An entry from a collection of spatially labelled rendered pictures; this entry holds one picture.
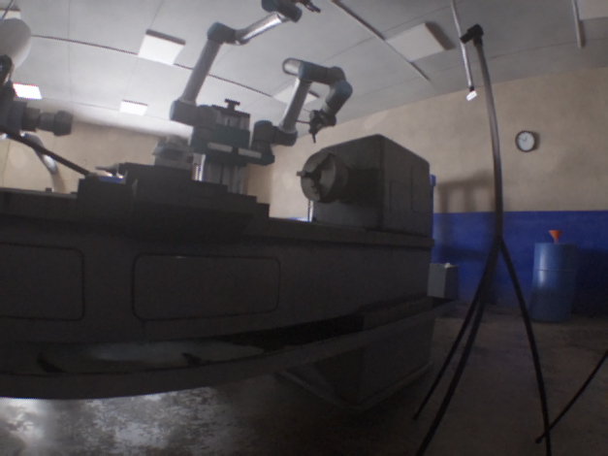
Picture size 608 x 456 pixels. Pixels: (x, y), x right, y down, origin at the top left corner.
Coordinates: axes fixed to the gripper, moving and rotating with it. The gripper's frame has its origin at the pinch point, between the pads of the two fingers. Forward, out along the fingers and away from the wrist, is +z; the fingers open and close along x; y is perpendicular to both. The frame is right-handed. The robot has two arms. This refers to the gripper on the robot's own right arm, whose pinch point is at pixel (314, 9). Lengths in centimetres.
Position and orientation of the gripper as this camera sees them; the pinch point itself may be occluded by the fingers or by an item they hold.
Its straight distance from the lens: 181.2
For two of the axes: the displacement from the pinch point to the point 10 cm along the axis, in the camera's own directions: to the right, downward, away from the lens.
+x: 4.5, 6.6, -6.1
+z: 7.6, 0.8, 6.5
